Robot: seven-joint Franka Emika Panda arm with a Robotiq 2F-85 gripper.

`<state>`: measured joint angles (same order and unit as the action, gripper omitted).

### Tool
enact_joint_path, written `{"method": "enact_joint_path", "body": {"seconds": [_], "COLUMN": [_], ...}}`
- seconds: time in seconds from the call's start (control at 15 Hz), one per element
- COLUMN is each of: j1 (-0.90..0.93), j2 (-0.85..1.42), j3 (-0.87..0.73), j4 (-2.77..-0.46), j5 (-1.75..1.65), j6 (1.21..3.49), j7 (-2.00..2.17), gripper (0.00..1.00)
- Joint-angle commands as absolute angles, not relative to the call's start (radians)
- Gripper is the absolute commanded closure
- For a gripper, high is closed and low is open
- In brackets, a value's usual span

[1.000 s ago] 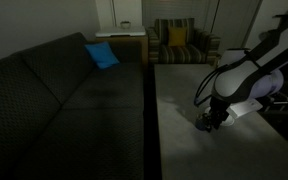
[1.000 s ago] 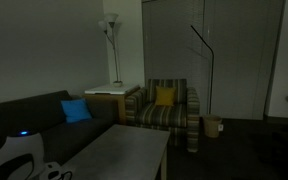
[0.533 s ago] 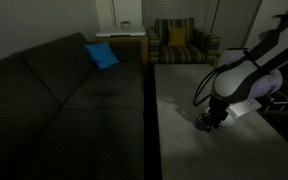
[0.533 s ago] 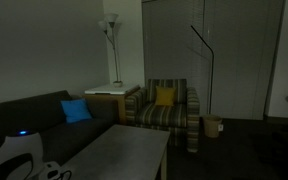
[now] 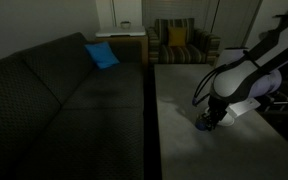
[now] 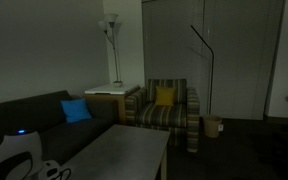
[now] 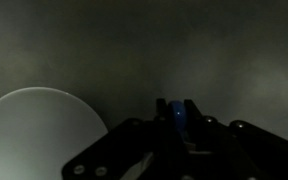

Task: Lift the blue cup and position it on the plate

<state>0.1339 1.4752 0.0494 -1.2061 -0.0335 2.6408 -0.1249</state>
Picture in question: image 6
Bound grey vertical window blinds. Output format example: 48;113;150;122
141;0;285;121

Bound beige wastebasket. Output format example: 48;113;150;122
202;114;224;139

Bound white multi-shade floor lamp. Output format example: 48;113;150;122
97;12;124;88

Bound striped armchair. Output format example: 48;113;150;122
125;78;201;154

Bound blue throw pillow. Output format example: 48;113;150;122
60;98;94;125

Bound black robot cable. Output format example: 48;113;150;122
57;167;73;180

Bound thin black floor lamp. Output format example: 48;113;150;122
189;24;216;116

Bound wooden side table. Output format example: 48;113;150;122
82;86;141;126

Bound flat white board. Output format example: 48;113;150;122
84;83;137;96

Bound yellow throw pillow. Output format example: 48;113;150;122
154;85;178;107

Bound dark fabric sofa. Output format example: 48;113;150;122
0;89;119;168

